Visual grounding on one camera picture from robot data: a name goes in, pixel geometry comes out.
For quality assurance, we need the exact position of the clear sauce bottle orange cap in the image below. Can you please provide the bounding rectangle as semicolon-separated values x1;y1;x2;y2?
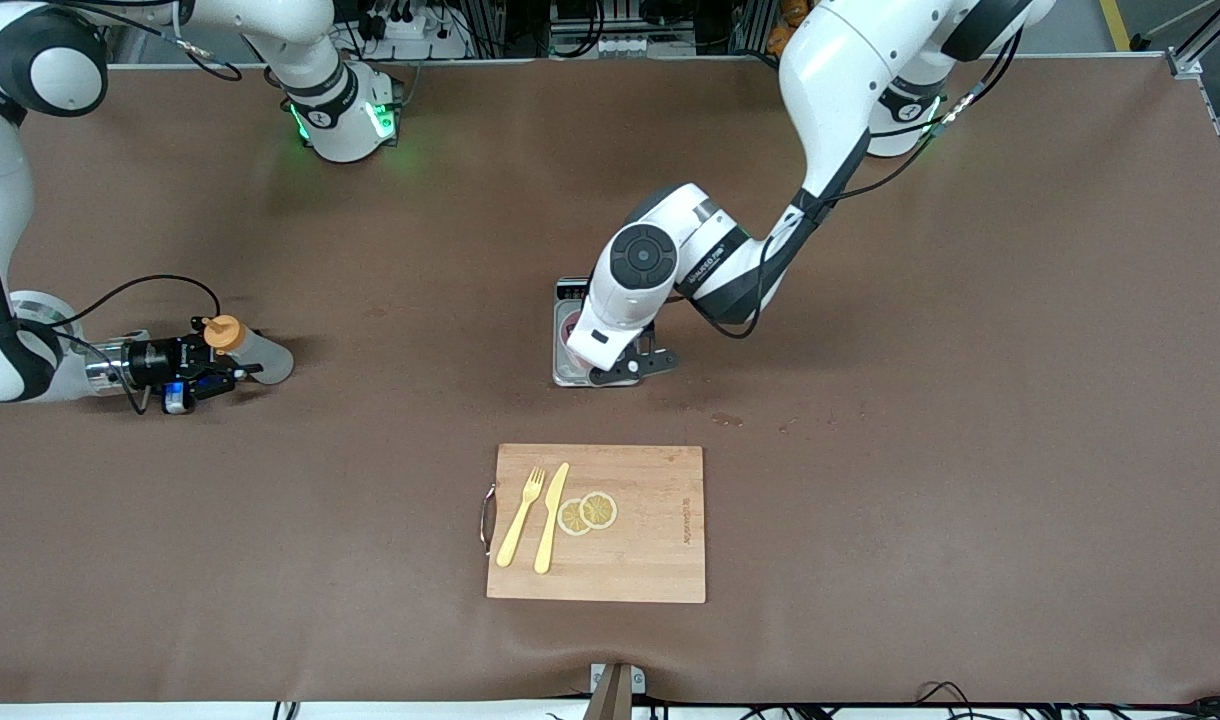
202;315;295;386

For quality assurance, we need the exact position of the silver digital kitchen scale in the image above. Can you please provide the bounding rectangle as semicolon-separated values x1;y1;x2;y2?
553;277;643;388

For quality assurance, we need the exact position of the aluminium frame bracket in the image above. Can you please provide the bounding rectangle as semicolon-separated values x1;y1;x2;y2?
1165;0;1220;81

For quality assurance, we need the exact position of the white socket strip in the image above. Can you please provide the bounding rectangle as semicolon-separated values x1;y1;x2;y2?
598;35;697;58

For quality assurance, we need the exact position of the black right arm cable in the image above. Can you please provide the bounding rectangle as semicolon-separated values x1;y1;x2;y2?
45;275;221;331

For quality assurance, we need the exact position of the yellow plastic knife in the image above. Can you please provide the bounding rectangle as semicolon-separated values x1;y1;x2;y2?
533;462;571;575

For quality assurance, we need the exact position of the pink plastic cup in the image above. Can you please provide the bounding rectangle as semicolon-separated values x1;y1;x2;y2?
559;308;596;371

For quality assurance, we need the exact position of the yellow plastic fork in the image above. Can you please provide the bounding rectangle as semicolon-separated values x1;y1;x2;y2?
496;467;547;568

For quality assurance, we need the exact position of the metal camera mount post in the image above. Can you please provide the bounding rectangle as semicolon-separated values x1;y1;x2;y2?
582;662;647;720

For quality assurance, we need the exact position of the wooden cutting board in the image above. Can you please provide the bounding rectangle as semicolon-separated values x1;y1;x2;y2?
481;444;707;604

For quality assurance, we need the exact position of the white power strip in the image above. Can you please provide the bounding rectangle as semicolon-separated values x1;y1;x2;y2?
355;0;471;59

